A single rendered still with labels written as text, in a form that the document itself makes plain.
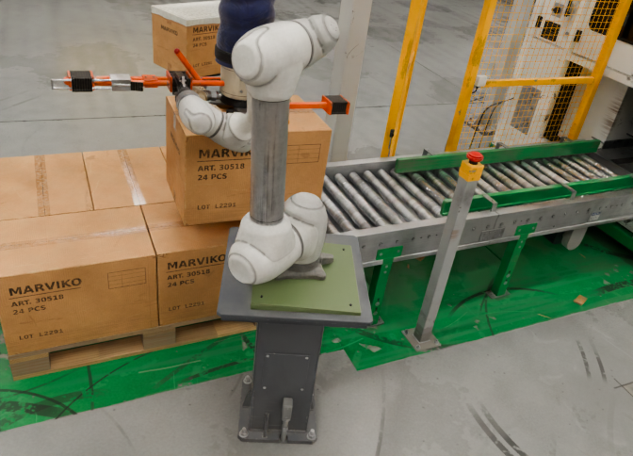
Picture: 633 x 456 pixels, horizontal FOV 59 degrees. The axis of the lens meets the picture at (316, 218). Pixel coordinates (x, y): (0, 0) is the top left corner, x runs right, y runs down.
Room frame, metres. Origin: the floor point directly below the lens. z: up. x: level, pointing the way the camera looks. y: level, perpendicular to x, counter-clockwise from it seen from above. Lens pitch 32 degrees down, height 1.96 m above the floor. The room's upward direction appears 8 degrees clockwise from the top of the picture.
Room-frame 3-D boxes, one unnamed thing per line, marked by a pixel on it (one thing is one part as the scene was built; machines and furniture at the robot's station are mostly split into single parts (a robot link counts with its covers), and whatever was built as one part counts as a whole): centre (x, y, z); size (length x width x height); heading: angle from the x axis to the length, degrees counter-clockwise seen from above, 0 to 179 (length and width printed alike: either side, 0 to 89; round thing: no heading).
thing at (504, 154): (3.28, -1.09, 0.60); 1.60 x 0.10 x 0.09; 118
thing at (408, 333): (2.16, -0.61, 0.01); 0.15 x 0.15 x 0.03; 28
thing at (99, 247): (2.27, 0.86, 0.34); 1.20 x 1.00 x 0.40; 118
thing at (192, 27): (4.08, 0.98, 0.82); 0.60 x 0.40 x 0.40; 141
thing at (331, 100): (2.11, -0.01, 1.18); 0.09 x 0.08 x 0.05; 28
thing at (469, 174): (2.16, -0.61, 0.50); 0.07 x 0.07 x 1.00; 28
